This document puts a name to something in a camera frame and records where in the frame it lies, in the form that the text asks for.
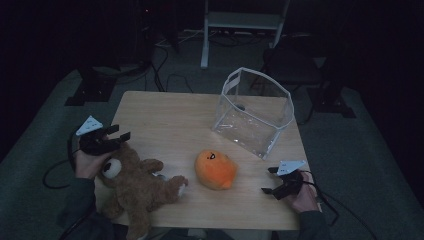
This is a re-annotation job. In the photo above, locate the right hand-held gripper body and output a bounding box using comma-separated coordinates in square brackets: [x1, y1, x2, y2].
[271, 160, 307, 201]

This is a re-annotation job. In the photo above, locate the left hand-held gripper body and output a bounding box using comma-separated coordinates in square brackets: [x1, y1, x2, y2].
[75, 115, 122, 157]

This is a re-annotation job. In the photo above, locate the brown plush bear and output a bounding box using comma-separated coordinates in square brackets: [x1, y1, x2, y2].
[96, 141, 189, 240]

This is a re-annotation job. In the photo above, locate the orange plush toy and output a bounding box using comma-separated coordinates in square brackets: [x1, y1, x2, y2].
[194, 149, 239, 191]

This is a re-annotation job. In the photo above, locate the clear plastic container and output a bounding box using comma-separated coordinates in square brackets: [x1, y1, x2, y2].
[211, 66, 295, 161]

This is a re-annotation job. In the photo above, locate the person's right hand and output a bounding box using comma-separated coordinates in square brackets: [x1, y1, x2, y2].
[285, 169, 323, 215]

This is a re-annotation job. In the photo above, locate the person's left hand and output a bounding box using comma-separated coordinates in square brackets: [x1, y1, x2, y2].
[73, 134, 113, 181]

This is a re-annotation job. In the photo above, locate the black stand base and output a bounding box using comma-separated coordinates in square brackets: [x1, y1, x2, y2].
[64, 65, 118, 107]
[306, 84, 357, 119]

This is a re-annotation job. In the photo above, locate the black folding chair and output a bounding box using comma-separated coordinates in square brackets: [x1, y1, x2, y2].
[248, 35, 327, 98]

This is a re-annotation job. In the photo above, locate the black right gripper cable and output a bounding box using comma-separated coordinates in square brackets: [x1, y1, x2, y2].
[299, 170, 378, 240]

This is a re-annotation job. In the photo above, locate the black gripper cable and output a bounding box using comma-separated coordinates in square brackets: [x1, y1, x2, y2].
[42, 131, 83, 190]
[299, 170, 378, 240]

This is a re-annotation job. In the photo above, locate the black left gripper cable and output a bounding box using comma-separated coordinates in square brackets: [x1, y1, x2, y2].
[42, 131, 83, 190]

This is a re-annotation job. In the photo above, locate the black floor cable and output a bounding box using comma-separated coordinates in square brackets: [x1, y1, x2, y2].
[150, 43, 195, 94]

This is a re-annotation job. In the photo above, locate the white metal desk frame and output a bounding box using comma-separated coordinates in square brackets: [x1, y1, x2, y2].
[200, 0, 291, 70]

